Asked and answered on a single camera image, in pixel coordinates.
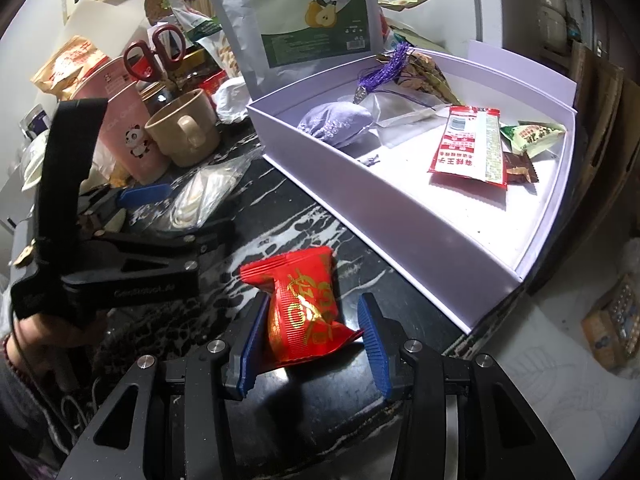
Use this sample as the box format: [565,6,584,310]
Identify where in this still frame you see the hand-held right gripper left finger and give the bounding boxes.
[55,290,271,480]

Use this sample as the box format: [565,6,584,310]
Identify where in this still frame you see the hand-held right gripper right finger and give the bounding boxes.
[357,292,571,480]

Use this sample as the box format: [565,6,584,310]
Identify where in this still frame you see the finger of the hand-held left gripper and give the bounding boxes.
[80,183,174,233]
[95,220,237,272]

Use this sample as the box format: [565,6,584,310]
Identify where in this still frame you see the red gold candy packet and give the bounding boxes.
[239,246,365,365]

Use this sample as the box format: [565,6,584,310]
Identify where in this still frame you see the lavender cardboard box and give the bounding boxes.
[246,40,579,335]

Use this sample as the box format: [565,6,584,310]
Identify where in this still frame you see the lavender sachet with purple tassel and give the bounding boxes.
[297,42,436,150]

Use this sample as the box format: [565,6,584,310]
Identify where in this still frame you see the red white snack packet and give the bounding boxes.
[427,106,508,188]

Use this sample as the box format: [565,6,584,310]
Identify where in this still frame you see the brown candy wrapper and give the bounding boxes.
[501,151,540,185]

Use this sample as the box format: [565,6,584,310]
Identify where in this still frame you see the clear plastic sachet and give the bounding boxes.
[357,92,448,150]

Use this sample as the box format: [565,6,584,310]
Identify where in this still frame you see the green candy packet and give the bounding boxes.
[500,121,568,158]

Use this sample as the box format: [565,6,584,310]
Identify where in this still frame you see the gold striped candy packet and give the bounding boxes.
[404,49,463,106]

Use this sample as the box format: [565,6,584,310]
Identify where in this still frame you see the person's left forearm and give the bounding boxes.
[0,332,81,466]

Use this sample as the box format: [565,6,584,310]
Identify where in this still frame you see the person's left hand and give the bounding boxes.
[0,305,108,392]

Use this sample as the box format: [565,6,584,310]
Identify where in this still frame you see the clear bag with white contents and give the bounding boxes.
[167,152,263,231]

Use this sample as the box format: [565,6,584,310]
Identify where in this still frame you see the pink panda paper cup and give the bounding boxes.
[70,55,171,185]

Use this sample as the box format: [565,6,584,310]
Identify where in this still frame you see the beige mug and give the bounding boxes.
[145,88,221,168]

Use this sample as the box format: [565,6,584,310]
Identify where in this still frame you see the dark glass jar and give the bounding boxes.
[140,80,183,118]

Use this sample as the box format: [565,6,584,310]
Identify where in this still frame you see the white crumpled tissue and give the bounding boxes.
[214,76,251,125]

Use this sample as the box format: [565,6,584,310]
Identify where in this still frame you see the orange snack bag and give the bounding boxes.
[30,35,111,102]

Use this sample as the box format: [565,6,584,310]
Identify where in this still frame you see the green white packet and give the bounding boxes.
[170,0,223,53]

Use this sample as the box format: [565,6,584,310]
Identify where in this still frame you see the silver stand-up pouch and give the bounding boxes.
[194,0,388,100]

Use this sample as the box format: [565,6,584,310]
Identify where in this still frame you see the cardboard box of small goods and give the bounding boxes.
[581,272,640,371]

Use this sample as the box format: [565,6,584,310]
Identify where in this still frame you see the beige paper wrapper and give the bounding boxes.
[377,0,433,13]

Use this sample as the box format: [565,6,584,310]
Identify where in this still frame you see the brown cardboard sheets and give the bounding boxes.
[565,40,640,241]

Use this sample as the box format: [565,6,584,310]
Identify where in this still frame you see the white ceramic pot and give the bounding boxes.
[537,0,568,53]

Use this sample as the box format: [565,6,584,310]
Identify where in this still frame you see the red handled scissors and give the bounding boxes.
[123,24,188,82]

